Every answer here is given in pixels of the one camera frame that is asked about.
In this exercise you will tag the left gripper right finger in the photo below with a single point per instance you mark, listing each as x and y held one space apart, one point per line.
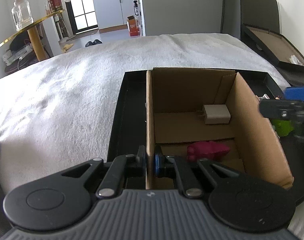
176 168

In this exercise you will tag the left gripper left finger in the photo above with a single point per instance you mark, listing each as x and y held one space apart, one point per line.
123 167

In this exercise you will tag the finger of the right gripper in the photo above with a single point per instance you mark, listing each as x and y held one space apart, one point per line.
291 107

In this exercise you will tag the green cube charger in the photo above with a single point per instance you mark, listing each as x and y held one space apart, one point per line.
282 127

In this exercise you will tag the pink bear figurine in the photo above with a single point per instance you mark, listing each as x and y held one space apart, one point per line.
206 149

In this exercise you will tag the white USB charger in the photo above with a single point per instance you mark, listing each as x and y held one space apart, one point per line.
214 114

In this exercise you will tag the brown cardboard box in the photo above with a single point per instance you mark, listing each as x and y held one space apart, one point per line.
173 95

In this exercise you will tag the white grey bunny block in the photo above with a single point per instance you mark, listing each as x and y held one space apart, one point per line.
264 97

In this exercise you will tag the black shallow tray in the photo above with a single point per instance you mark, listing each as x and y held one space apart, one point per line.
129 123

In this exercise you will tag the white fluffy blanket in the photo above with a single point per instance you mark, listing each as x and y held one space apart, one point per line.
56 118

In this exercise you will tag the black open storage bench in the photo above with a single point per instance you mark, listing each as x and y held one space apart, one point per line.
260 30

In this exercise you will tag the pair of dark slippers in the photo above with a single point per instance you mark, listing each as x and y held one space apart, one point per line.
92 43

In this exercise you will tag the orange cardboard box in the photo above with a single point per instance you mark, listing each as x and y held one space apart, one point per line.
132 26

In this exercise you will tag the gold round side table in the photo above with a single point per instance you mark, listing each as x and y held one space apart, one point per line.
34 36

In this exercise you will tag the white kitchen cabinet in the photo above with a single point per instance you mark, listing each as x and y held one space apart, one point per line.
112 13

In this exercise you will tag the red tin box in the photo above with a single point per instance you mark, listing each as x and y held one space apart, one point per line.
52 6

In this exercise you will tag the clear glass jar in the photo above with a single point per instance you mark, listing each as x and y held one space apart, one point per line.
21 14

